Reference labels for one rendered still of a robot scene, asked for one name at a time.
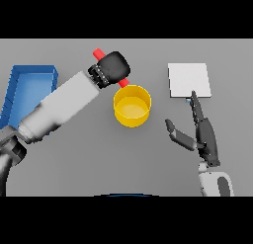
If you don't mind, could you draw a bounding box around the pale square measuring scale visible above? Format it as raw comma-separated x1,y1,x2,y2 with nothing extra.
167,62,212,100

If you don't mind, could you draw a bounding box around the red beaker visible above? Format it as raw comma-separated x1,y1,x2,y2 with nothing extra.
92,47,130,89

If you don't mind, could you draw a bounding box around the blue tray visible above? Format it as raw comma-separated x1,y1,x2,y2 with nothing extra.
0,64,59,136

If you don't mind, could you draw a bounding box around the yellow bowl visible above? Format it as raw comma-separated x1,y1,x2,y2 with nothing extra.
113,84,153,128

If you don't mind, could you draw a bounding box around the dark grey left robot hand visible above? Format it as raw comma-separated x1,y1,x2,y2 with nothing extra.
87,50,131,90

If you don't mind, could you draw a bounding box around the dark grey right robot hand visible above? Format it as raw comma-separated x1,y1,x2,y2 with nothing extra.
164,90,221,168

